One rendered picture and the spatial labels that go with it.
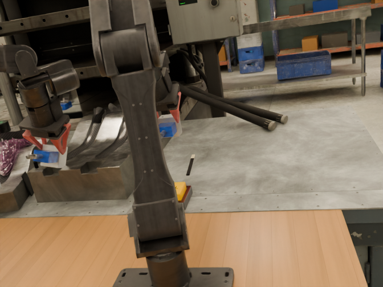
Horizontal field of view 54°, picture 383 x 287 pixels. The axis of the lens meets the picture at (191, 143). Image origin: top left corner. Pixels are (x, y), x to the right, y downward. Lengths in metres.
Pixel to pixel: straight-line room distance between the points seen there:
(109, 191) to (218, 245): 0.35
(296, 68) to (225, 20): 2.95
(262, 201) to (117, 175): 0.35
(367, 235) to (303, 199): 0.16
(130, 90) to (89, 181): 0.46
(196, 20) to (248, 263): 1.19
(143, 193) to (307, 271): 0.29
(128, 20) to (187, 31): 1.06
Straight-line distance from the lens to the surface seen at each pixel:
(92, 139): 1.20
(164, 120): 0.98
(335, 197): 0.85
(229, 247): 0.72
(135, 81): 0.56
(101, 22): 0.59
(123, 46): 0.56
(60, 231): 0.92
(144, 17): 0.58
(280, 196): 0.86
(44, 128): 0.94
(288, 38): 7.45
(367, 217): 0.84
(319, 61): 4.55
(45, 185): 1.05
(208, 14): 1.66
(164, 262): 0.59
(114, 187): 0.95
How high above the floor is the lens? 1.22
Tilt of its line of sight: 20 degrees down
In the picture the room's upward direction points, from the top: 10 degrees counter-clockwise
